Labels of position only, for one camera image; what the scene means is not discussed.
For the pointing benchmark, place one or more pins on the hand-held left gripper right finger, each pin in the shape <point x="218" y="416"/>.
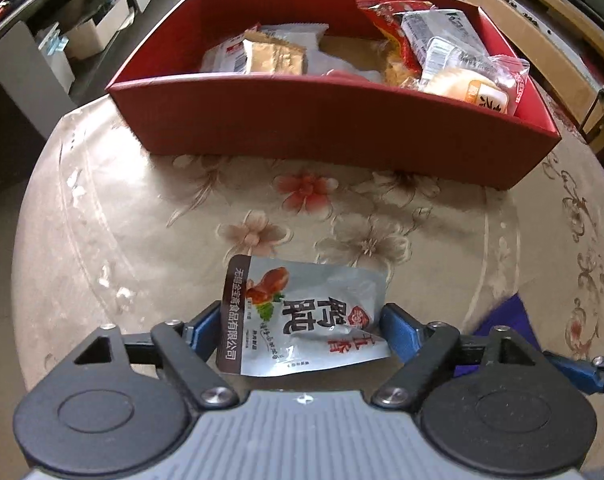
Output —
<point x="399" y="332"/>

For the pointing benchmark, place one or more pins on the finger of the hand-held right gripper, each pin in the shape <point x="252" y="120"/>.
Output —
<point x="574" y="370"/>

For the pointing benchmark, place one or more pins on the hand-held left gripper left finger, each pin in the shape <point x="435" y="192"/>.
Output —
<point x="206" y="331"/>

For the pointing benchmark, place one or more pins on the white brown-striped meat packet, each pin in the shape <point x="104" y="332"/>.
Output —
<point x="312" y="310"/>

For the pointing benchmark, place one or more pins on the dark blue snack packet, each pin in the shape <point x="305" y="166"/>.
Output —
<point x="502" y="315"/>

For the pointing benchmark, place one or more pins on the red cardboard box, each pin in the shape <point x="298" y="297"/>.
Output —
<point x="307" y="120"/>

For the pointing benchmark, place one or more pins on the clear rice cake packet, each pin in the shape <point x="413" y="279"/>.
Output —
<point x="467" y="85"/>

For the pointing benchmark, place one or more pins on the white red label packet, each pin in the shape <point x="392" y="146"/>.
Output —
<point x="224" y="57"/>

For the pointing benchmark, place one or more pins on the gold snack packet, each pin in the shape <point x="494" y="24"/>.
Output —
<point x="274" y="55"/>

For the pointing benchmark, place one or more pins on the silver wafer packet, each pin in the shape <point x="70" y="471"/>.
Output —
<point x="432" y="27"/>

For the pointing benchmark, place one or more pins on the red snack bag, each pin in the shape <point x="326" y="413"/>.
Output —
<point x="387" y="15"/>

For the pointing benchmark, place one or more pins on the open white storage box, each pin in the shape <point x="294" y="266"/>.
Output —
<point x="91" y="30"/>

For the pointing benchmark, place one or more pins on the wooden television cabinet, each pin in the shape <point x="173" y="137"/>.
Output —
<point x="557" y="20"/>

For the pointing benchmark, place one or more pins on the long dark desk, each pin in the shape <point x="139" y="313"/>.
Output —
<point x="11" y="35"/>

